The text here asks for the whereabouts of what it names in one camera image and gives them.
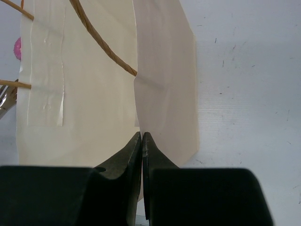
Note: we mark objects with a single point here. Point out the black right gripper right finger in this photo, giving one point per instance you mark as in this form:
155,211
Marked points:
176,196

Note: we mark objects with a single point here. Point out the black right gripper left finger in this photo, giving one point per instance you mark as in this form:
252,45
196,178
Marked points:
105,195

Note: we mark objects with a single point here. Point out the silver metal tongs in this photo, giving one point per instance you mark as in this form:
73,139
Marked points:
8,97

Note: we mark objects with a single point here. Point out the cream paper bag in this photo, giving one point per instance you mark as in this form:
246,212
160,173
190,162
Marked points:
83,107

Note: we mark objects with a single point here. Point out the pink frosted fake donut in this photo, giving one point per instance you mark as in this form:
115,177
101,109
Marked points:
18,49

